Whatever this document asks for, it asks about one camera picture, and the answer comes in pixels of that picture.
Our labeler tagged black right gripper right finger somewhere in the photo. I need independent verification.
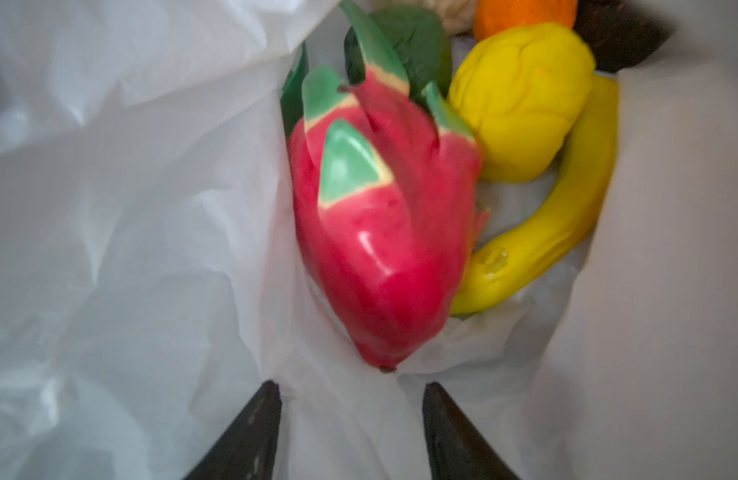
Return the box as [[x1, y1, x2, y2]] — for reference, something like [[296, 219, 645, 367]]
[[422, 382, 519, 480]]

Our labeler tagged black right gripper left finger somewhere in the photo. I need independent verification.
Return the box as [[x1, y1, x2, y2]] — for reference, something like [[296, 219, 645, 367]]
[[184, 380, 282, 480]]

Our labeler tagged yellow banana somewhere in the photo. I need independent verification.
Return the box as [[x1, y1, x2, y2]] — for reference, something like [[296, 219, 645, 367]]
[[451, 75, 619, 316]]

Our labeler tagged white plastic bag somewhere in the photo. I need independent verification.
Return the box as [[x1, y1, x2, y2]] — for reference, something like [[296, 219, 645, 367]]
[[0, 1, 738, 479]]

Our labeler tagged pink dragon fruit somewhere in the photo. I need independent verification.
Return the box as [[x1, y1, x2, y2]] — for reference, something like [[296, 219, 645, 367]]
[[288, 1, 488, 372]]

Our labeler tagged yellow lemon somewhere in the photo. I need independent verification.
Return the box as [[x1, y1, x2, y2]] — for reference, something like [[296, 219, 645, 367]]
[[448, 23, 596, 183]]

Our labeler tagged orange fruit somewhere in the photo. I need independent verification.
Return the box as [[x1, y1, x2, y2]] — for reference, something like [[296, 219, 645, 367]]
[[473, 0, 578, 41]]

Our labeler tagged green avocado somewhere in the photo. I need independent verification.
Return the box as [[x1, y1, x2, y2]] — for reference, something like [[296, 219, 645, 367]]
[[369, 4, 452, 105]]

